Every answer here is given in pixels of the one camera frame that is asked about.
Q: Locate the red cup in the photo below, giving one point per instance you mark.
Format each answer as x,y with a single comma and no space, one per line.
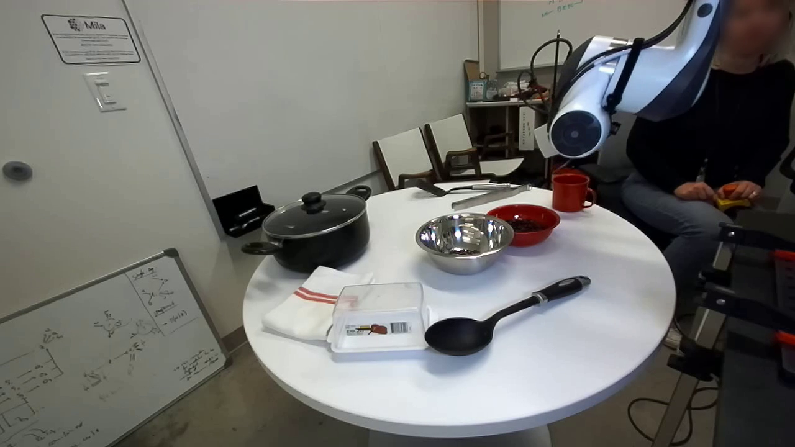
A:
573,195

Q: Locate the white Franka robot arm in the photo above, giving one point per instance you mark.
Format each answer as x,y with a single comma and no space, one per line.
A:
655,76

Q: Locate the silver metal bowl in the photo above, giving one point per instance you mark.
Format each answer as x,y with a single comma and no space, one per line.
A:
464,249

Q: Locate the black ladle spoon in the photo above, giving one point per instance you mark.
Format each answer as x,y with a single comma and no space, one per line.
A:
460,336

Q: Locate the dark beans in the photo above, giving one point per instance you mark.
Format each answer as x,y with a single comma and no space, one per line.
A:
527,220

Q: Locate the red bowl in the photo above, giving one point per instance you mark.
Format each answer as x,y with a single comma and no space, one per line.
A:
531,236

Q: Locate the black slotted spatula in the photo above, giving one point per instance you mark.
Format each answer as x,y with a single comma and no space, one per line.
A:
431,190

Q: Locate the wooden chair white seat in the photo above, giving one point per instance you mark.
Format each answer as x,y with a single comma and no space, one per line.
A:
450,133
406,152

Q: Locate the black cooking pot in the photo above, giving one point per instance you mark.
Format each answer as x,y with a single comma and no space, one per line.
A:
324,249

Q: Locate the black pot lid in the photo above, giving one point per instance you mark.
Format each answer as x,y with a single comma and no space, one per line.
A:
318,220

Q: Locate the clear plastic container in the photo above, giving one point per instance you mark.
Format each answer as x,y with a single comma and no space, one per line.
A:
377,315

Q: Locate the metal tongs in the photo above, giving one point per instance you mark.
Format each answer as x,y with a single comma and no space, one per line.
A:
487,197

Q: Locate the white cloth red stripes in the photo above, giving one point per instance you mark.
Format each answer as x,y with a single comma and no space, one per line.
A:
300,318

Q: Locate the cluttered desk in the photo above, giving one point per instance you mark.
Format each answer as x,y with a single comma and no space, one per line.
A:
497,104

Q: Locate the small framed whiteboard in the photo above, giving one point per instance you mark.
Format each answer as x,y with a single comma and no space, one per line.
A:
101,363

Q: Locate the yellow handheld controller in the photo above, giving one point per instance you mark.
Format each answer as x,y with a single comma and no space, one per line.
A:
733,203

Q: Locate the white door sign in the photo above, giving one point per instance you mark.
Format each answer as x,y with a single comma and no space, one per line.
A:
91,38

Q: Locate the round door lock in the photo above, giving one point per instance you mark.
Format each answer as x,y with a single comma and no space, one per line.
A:
16,173

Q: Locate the orange black clamp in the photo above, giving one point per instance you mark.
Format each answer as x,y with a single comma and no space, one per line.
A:
785,257
785,338

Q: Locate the large wall whiteboard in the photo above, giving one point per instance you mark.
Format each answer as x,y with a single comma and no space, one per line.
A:
537,33

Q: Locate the white switch plate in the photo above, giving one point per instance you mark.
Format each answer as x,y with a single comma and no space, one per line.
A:
106,91

